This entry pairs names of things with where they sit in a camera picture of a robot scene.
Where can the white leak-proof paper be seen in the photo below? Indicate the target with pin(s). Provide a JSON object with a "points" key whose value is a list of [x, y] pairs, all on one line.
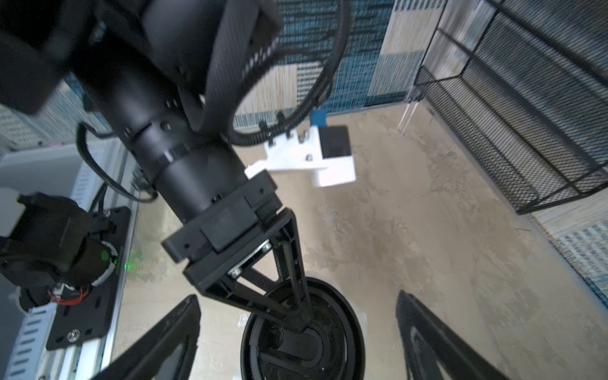
{"points": [[360, 314]]}

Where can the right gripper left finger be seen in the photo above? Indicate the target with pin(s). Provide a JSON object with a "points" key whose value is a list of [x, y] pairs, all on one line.
{"points": [[167, 351]]}

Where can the black lid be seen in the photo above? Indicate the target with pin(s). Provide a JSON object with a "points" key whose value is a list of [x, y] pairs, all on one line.
{"points": [[331, 347]]}

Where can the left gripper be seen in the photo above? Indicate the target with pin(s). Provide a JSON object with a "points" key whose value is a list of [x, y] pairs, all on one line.
{"points": [[227, 232]]}

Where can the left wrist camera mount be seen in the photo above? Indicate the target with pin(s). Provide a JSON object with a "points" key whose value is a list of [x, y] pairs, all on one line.
{"points": [[322, 151]]}

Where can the black wire shelf rack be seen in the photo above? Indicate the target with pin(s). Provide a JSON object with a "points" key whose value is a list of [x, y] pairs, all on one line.
{"points": [[523, 85]]}

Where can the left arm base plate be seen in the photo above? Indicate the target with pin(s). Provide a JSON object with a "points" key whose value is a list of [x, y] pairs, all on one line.
{"points": [[91, 293]]}

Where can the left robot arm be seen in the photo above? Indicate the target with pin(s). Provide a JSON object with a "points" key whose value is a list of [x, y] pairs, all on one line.
{"points": [[168, 76]]}

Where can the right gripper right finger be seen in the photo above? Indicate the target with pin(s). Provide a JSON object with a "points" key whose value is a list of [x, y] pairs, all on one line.
{"points": [[432, 349]]}

